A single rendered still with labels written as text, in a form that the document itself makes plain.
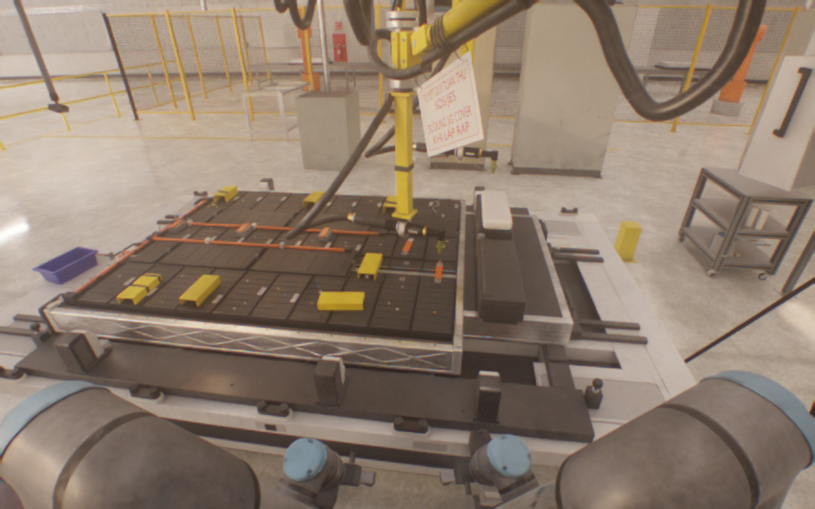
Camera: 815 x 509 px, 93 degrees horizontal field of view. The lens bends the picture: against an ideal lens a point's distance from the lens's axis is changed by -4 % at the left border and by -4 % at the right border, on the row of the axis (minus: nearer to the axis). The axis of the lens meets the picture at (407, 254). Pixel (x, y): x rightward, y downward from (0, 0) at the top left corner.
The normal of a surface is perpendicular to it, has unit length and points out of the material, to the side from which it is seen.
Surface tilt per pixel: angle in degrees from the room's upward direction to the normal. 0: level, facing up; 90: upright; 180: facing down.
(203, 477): 45
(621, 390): 0
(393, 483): 0
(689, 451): 24
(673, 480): 40
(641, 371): 0
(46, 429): 13
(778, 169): 90
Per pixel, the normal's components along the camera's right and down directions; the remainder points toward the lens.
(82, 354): 0.99, 0.06
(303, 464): -0.14, -0.66
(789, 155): -0.95, 0.15
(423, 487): 0.00, -0.86
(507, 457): 0.13, -0.66
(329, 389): -0.14, 0.50
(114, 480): 0.22, -0.44
